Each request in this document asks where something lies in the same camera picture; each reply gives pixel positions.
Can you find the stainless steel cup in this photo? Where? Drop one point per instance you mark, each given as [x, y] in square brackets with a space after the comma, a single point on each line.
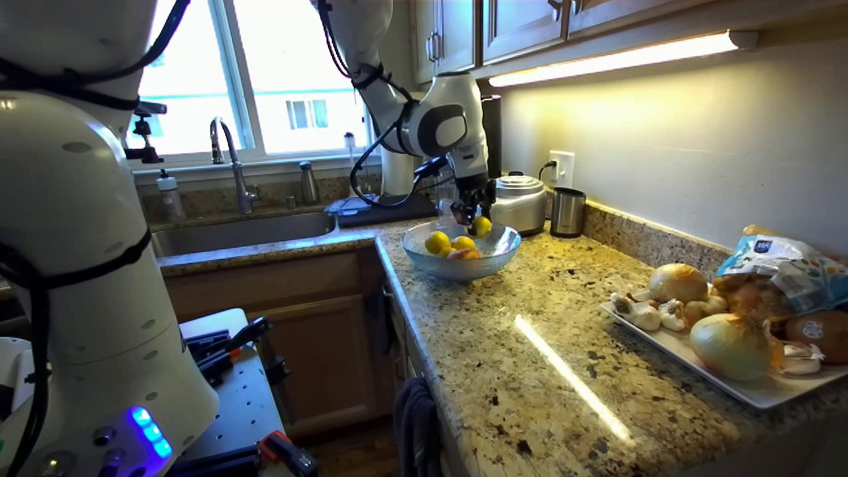
[567, 213]

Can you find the black camera on stand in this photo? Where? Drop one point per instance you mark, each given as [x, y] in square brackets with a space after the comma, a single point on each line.
[145, 141]

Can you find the orange black clamp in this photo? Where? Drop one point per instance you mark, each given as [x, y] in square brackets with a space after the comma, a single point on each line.
[286, 451]

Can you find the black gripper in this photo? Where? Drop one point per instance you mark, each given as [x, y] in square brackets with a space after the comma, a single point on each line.
[472, 188]

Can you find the large pale onion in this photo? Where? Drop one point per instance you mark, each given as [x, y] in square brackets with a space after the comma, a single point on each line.
[729, 345]

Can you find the blue white plastic bag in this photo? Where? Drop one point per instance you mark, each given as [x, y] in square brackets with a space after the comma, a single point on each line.
[778, 261]

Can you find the white window frame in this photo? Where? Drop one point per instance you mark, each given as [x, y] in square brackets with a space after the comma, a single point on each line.
[225, 88]

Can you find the white rectangular plate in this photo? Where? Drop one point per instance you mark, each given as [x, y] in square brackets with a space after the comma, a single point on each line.
[706, 374]

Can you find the kitchen sink basin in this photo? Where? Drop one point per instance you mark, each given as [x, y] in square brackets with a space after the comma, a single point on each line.
[239, 231]

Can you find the brown onion under bag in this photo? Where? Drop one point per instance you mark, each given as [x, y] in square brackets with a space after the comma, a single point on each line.
[745, 298]

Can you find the wooden upper cabinet door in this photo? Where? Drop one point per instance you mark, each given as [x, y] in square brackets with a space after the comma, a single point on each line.
[619, 11]
[521, 24]
[455, 35]

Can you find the wooden base cabinet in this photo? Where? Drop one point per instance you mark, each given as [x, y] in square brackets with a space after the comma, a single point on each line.
[318, 354]

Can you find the black tool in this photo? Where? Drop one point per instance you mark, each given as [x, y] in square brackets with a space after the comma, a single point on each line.
[220, 349]

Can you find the black ribbed drying mat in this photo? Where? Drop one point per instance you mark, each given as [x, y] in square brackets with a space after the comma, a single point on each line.
[387, 213]

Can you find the clear glass bottle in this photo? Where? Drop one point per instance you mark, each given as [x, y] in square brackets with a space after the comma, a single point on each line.
[444, 197]

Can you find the white garlic bulb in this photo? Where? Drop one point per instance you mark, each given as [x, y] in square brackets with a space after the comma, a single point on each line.
[798, 359]

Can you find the under-cabinet light bar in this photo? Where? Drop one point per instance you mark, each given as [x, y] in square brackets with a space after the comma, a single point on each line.
[619, 58]

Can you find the grey robot mounting table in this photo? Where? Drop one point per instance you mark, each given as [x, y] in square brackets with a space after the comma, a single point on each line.
[239, 399]

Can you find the white dish brush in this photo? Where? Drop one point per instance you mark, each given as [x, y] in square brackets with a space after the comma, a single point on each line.
[350, 162]

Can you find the dark hanging towel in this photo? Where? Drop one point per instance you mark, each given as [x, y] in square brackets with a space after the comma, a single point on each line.
[417, 428]

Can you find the chrome kitchen faucet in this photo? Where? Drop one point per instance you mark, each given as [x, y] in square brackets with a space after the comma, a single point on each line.
[232, 150]

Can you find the chrome sink sprayer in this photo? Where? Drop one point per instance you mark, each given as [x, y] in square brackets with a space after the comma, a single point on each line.
[309, 180]

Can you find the round brown onion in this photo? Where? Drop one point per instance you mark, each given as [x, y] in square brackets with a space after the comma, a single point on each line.
[678, 282]

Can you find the white wall outlet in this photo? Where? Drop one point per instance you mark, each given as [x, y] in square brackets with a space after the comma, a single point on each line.
[563, 167]

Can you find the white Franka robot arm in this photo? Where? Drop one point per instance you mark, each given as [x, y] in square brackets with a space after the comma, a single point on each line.
[81, 265]

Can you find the white mushroom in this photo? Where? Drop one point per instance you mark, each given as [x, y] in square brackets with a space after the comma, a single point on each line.
[675, 315]
[648, 318]

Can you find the clear glass bowl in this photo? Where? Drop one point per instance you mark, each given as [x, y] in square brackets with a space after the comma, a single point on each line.
[461, 265]

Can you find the clear soap dispenser bottle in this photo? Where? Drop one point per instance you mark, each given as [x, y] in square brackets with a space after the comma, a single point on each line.
[168, 200]

